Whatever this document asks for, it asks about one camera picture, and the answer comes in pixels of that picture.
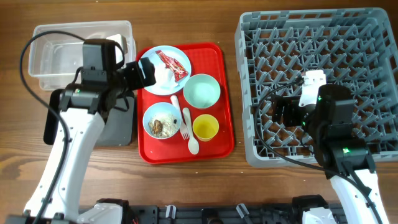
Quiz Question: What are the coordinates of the white napkin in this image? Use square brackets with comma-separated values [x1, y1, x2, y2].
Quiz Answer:
[154, 66, 178, 90]

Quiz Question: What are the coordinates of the light blue plate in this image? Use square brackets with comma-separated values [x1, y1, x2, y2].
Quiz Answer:
[141, 45, 192, 96]

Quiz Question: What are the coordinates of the red snack wrapper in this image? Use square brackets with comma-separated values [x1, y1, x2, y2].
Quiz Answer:
[155, 50, 188, 82]

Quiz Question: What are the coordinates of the light blue bowl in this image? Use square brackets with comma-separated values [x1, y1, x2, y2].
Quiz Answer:
[142, 102, 182, 140]

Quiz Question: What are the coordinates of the food scraps and rice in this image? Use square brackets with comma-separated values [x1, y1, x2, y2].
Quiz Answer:
[148, 114, 179, 139]

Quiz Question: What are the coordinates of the mint green bowl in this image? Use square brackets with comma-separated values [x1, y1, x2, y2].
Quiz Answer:
[183, 73, 221, 109]

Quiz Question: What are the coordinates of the yellow plastic cup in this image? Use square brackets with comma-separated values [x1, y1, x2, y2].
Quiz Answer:
[193, 114, 220, 142]

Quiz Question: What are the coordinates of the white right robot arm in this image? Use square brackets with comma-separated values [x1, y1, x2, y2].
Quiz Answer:
[270, 84, 389, 223]

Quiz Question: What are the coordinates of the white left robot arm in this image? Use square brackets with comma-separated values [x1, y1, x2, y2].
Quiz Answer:
[6, 39, 155, 223]

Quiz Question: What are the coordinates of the black food waste tray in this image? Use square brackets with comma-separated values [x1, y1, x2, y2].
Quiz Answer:
[43, 92, 136, 146]

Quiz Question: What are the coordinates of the grey dishwasher rack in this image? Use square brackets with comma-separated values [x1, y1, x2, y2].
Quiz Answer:
[234, 8, 397, 167]

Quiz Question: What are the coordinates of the white plastic fork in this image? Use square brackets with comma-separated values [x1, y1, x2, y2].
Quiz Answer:
[170, 95, 190, 141]

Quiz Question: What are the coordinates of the clear plastic bin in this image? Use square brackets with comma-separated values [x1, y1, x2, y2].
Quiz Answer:
[28, 21, 136, 91]

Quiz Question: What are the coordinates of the white plastic spoon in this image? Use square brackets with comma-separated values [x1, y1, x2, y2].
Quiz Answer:
[182, 108, 199, 155]

